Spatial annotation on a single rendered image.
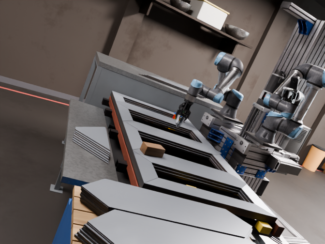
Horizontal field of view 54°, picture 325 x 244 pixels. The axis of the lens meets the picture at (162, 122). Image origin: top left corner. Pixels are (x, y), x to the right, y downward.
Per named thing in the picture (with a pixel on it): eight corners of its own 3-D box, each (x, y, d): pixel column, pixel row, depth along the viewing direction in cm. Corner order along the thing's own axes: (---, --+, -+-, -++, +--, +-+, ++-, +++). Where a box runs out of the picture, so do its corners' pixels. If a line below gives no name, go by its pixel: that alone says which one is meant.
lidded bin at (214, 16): (207, 26, 537) (214, 10, 531) (221, 31, 502) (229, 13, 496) (183, 14, 511) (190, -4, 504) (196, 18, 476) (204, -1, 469)
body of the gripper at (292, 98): (291, 102, 193) (296, 104, 202) (297, 88, 191) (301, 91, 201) (279, 99, 197) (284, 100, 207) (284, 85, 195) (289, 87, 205)
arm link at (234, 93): (236, 108, 281) (243, 94, 277) (223, 101, 286) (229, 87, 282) (239, 108, 291) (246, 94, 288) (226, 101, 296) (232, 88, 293)
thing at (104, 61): (97, 65, 273) (99, 61, 272) (95, 54, 327) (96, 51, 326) (225, 113, 317) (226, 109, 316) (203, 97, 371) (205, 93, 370)
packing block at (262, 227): (259, 232, 157) (263, 226, 156) (254, 226, 161) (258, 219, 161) (269, 235, 159) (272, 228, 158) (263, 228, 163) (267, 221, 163)
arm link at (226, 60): (225, 104, 292) (230, 65, 245) (211, 97, 297) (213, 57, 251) (231, 95, 296) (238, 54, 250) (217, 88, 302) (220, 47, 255)
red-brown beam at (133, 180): (135, 202, 140) (140, 190, 138) (108, 100, 282) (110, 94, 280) (154, 206, 143) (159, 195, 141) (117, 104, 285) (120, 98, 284)
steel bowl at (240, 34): (234, 40, 571) (239, 31, 567) (250, 45, 535) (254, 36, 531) (216, 31, 548) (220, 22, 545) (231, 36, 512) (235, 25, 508)
